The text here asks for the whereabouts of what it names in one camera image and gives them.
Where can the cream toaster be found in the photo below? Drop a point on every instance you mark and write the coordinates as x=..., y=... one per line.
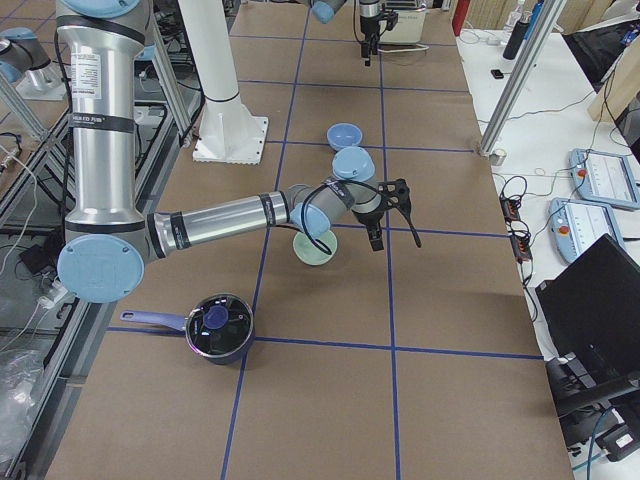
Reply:
x=408, y=30

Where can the far blue teach pendant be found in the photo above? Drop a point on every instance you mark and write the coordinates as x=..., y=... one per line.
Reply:
x=604, y=177

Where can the small metal cup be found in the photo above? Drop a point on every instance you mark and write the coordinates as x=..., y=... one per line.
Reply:
x=497, y=157

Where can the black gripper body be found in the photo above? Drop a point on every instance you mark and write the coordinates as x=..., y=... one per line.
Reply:
x=366, y=23
x=368, y=218

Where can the green bowl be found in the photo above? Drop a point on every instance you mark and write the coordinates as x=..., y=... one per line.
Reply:
x=309, y=254

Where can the blue bowl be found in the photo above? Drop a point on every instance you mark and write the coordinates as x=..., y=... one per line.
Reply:
x=343, y=135

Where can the dark blue saucepan with lid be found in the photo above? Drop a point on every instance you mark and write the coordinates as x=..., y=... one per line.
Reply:
x=220, y=328

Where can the near blue teach pendant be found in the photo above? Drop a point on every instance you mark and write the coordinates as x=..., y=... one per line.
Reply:
x=578, y=224

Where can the aluminium frame post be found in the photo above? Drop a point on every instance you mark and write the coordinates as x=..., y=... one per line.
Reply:
x=529, y=53

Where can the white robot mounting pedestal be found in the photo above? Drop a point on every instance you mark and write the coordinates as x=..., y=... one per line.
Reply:
x=228, y=132

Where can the blue teach pendant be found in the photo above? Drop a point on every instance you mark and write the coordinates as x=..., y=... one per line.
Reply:
x=578, y=224
x=604, y=177

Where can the dark water bottle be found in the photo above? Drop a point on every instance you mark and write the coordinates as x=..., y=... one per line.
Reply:
x=516, y=37

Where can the black laptop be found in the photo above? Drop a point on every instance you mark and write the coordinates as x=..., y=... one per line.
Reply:
x=592, y=310

